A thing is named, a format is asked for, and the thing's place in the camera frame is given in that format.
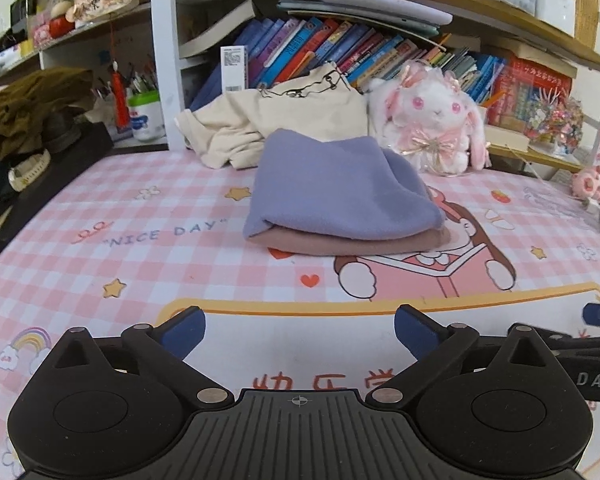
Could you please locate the white flat box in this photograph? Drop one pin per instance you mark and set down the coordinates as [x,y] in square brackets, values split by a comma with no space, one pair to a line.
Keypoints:
[505,137]

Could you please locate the white wooden bookshelf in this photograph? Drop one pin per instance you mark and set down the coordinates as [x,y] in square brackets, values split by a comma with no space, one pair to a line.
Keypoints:
[162,60]

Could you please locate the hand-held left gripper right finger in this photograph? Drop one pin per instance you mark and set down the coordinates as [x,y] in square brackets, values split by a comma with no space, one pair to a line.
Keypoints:
[415,332]

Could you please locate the white barcode box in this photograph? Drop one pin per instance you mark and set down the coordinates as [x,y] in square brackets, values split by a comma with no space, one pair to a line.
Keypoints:
[234,67]

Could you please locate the red boxed book set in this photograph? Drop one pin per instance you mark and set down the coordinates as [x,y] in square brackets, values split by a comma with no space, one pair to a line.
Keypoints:
[530,85]

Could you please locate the colourful bead flower ornament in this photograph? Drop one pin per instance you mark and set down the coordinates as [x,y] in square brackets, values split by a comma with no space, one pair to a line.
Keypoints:
[555,120]

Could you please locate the olive cloth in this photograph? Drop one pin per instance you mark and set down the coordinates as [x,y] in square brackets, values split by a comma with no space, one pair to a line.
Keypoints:
[25,100]

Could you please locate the grey leaning book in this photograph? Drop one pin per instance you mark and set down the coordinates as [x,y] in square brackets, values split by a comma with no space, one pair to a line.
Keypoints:
[215,30]

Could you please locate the mauve knit sweater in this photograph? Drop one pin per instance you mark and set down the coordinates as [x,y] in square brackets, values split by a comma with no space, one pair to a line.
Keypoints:
[355,246]

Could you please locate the black hat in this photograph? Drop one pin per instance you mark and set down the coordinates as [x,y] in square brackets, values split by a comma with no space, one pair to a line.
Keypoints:
[62,132]

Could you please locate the white jar with green lid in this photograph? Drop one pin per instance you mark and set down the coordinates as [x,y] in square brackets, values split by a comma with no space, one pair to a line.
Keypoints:
[147,120]

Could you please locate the yellow woven basket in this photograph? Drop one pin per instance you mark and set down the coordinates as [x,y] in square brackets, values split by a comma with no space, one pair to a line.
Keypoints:
[582,5]

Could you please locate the purple knit sweater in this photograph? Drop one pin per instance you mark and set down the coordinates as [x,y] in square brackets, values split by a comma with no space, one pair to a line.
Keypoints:
[330,185]

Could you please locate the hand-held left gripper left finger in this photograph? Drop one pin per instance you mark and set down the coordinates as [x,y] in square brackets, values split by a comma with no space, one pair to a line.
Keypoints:
[185,332]

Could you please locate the white pink plush bunny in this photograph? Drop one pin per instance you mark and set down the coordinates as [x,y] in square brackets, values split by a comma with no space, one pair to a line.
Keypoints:
[430,110]

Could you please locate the white side shelf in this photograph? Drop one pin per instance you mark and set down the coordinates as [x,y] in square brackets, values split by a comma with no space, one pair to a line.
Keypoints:
[80,35]

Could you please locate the cream printed t-shirt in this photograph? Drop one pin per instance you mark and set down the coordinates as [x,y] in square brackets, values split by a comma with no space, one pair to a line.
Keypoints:
[280,115]

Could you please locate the pink checkered cartoon desk mat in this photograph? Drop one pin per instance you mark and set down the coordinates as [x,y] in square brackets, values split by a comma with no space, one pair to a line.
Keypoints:
[130,260]

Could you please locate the bunch of pens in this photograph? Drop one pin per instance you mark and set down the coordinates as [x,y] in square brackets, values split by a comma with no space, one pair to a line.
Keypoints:
[135,82]

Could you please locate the white pen organiser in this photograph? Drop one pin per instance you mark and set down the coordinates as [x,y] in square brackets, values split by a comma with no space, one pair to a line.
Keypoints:
[550,2]

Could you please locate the pink plush pig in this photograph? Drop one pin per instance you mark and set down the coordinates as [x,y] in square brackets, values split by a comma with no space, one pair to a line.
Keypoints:
[589,182]

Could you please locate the red tassel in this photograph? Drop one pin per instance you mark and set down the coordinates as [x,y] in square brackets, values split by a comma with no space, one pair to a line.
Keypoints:
[120,95]

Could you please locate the row of colourful books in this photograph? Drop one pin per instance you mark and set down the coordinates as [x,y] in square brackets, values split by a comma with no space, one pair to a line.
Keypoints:
[305,45]

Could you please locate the white laptop on shelf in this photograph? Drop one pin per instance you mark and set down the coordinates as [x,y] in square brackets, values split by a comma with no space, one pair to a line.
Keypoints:
[380,2]

